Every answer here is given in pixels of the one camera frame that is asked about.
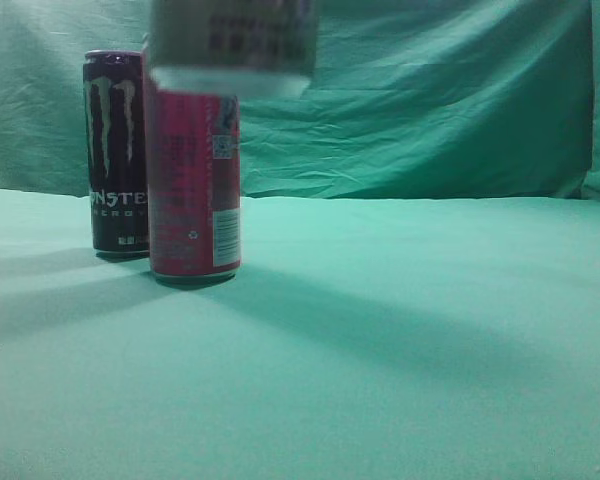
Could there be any light green drink can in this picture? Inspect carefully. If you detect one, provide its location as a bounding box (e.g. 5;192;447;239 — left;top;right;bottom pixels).
145;0;319;98

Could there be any pink drink can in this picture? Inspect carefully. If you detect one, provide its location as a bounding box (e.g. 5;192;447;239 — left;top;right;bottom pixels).
143;74;241;283

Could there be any green backdrop cloth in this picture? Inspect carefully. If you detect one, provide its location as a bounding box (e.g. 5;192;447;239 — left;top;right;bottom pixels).
0;1;600;199

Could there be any black Monster energy can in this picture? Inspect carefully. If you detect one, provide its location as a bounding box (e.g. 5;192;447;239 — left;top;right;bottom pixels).
83;50;149;258

